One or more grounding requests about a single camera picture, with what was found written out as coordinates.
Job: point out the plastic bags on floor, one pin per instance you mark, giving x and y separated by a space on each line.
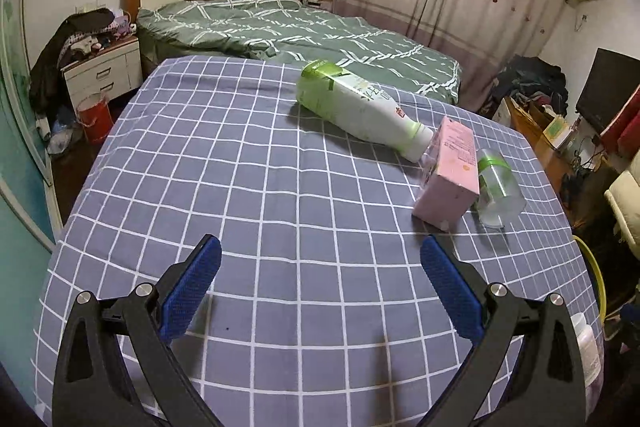
62 139

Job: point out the red cushion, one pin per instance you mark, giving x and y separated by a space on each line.
625 127

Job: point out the green lidded box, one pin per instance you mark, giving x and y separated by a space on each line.
556 130

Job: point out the black television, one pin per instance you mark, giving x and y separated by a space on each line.
605 87

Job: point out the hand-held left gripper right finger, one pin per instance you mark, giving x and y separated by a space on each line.
452 292

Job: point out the pink carton box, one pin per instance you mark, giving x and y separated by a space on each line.
447 177

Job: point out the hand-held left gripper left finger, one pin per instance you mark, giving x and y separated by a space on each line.
192 287

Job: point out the cream chair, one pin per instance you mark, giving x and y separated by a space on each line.
625 212

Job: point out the clothes pile by curtain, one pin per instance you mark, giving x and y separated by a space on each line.
530 82

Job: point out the white nightstand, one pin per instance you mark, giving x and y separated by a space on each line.
102 72

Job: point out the wooden desk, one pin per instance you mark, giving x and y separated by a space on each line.
542 157

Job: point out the wardrobe sliding door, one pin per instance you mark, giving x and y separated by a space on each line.
20 117

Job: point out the dark clothes pile on nightstand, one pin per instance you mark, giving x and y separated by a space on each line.
55 57

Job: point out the white pill bottle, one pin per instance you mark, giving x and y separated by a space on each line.
587 347

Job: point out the purple checked tablecloth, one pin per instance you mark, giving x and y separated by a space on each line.
280 207

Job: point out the red bucket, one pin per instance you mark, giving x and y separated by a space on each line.
94 119

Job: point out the clear cup with green label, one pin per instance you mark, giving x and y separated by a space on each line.
497 192

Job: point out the white and green plastic bottle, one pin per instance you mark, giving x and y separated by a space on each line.
355 107

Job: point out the green checked bed blanket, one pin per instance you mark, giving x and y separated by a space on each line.
300 32

